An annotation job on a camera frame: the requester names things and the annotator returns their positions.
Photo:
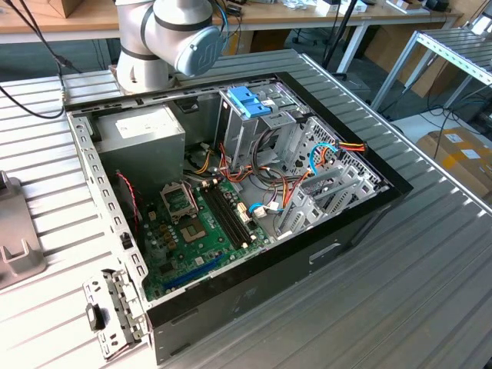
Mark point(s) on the green motherboard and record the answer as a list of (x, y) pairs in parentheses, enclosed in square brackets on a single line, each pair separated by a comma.
[(180, 265)]

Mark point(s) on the black case fan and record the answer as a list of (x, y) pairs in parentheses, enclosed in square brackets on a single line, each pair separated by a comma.
[(126, 203)]

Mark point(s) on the blue expansion slot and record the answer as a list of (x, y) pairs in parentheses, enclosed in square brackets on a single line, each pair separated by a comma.
[(192, 272)]

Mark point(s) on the metal card retention bracket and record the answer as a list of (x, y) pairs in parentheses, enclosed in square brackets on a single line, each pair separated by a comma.
[(123, 303)]

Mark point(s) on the black open PC case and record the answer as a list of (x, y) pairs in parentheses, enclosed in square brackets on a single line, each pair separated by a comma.
[(269, 284)]

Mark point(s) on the black RAM slot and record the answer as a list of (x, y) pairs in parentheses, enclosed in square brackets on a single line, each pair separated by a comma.
[(222, 219), (231, 213), (227, 216), (236, 211)]

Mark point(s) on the blue plastic drive bracket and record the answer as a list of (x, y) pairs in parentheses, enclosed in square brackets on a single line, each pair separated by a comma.
[(246, 100)]

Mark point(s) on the metal drive cage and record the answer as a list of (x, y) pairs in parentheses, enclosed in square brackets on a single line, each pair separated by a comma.
[(236, 134)]

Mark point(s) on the grey parts rack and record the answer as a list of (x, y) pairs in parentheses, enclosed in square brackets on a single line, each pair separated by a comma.
[(15, 230)]

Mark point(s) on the metal disk bay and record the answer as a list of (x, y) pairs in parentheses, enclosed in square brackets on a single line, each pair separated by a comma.
[(296, 220)]

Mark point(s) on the wooden desk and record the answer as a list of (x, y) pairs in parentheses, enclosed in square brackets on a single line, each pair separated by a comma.
[(292, 19)]

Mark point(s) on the small cardboard box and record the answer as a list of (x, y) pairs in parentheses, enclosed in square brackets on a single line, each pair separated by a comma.
[(71, 7)]

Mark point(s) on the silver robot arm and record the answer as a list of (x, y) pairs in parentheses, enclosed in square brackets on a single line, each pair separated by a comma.
[(169, 27)]

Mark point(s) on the black case latch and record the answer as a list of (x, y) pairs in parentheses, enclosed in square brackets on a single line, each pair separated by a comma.
[(125, 240)]

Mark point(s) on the black plastic clip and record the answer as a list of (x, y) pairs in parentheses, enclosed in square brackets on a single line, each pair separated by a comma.
[(96, 317)]

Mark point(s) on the white board connector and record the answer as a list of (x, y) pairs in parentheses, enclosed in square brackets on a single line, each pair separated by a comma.
[(244, 213)]

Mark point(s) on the grey power supply unit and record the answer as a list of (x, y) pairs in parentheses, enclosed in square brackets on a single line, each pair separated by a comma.
[(142, 157)]

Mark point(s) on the CPU socket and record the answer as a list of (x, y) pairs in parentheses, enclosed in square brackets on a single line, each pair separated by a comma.
[(193, 232)]

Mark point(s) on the large cardboard box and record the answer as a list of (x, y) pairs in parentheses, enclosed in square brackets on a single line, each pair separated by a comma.
[(453, 161)]

